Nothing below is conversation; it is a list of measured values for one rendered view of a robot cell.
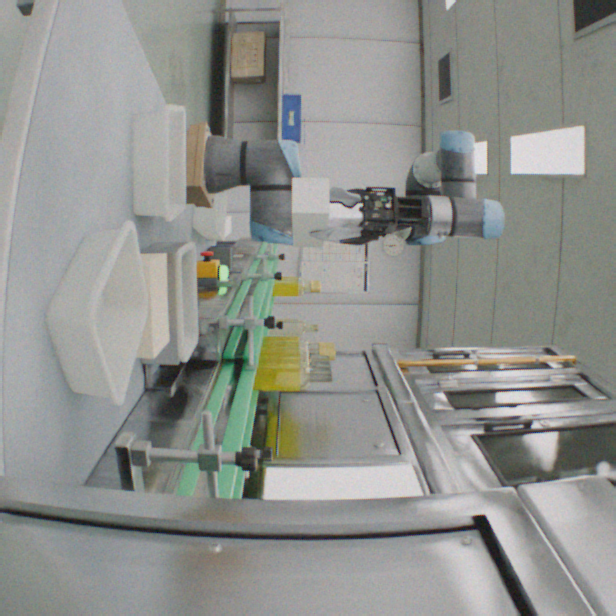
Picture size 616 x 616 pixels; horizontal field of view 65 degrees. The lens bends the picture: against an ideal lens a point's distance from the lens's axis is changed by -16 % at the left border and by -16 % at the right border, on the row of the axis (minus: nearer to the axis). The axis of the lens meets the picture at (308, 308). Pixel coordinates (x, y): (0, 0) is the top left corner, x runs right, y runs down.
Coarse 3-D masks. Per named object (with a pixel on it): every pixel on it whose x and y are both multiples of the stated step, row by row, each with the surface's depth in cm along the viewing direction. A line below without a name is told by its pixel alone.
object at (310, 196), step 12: (300, 180) 90; (312, 180) 90; (324, 180) 90; (300, 192) 90; (312, 192) 90; (324, 192) 90; (300, 204) 90; (312, 204) 90; (324, 204) 90; (300, 216) 92; (312, 216) 92; (324, 216) 92; (300, 228) 99; (312, 228) 99; (324, 228) 99; (300, 240) 108; (312, 240) 108
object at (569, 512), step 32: (576, 480) 41; (608, 480) 41; (544, 512) 37; (576, 512) 37; (608, 512) 36; (576, 544) 33; (608, 544) 32; (576, 576) 30; (608, 576) 29; (608, 608) 26
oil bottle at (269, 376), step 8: (264, 368) 132; (272, 368) 132; (280, 368) 132; (288, 368) 132; (296, 368) 133; (304, 368) 133; (256, 376) 132; (264, 376) 132; (272, 376) 132; (280, 376) 132; (288, 376) 132; (296, 376) 132; (304, 376) 132; (256, 384) 133; (264, 384) 133; (272, 384) 133; (280, 384) 133; (288, 384) 133; (296, 384) 133; (304, 384) 133
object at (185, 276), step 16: (176, 256) 102; (192, 256) 117; (176, 272) 102; (192, 272) 118; (176, 288) 103; (192, 288) 119; (176, 304) 104; (192, 304) 120; (176, 320) 105; (192, 320) 121; (192, 336) 121
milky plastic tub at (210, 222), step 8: (224, 192) 179; (216, 200) 160; (224, 200) 181; (200, 208) 161; (208, 208) 160; (216, 208) 160; (224, 208) 181; (200, 216) 161; (208, 216) 160; (216, 216) 160; (224, 216) 181; (200, 224) 161; (208, 224) 161; (216, 224) 160; (224, 224) 181; (200, 232) 170; (208, 232) 169; (216, 232) 162; (224, 232) 181
